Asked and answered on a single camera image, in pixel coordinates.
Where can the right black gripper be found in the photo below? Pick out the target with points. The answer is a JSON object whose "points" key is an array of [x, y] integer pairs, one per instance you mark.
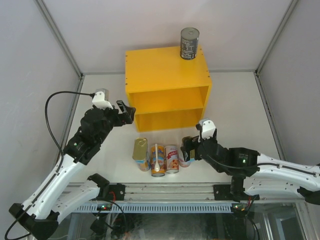
{"points": [[189, 144]]}

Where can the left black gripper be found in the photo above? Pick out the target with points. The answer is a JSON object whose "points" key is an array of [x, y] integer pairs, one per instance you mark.
{"points": [[127, 112]]}

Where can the black cylindrical can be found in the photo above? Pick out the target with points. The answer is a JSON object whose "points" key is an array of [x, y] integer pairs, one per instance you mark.
{"points": [[189, 38]]}

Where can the gold rectangular tin blue label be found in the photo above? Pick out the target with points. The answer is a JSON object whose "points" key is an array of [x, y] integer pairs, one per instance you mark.
{"points": [[189, 156]]}

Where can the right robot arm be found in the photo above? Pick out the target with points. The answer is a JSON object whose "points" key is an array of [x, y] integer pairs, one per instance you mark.
{"points": [[253, 174]]}

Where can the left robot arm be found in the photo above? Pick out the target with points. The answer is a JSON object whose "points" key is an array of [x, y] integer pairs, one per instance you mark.
{"points": [[45, 209]]}

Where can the red white labelled can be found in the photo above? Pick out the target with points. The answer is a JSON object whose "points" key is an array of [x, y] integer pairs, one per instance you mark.
{"points": [[172, 159]]}

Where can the white lidded pink can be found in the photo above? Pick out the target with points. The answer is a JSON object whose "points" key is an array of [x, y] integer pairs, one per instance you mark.
{"points": [[181, 160]]}

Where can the orange can with spoon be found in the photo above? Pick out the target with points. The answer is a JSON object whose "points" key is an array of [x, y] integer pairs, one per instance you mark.
{"points": [[162, 162]]}

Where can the yellow wooden shelf cabinet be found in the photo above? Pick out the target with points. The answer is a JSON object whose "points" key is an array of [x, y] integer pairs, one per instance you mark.
{"points": [[168, 92]]}

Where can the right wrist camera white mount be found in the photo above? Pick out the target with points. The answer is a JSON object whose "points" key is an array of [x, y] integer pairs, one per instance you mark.
{"points": [[207, 128]]}

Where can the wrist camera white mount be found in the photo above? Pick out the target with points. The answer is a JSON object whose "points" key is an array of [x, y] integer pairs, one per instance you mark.
{"points": [[207, 128], [101, 99]]}

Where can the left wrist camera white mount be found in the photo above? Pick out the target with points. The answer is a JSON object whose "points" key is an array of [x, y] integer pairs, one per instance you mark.
{"points": [[101, 99]]}

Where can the aluminium mounting rail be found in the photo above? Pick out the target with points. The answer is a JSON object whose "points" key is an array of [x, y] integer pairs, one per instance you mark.
{"points": [[175, 191]]}

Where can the grey slotted cable duct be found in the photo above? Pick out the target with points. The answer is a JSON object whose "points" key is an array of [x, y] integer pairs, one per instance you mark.
{"points": [[155, 208]]}

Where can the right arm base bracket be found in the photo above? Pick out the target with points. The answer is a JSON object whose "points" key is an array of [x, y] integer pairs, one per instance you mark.
{"points": [[225, 192]]}

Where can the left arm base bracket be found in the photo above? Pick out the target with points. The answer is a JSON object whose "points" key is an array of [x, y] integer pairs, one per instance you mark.
{"points": [[112, 192]]}

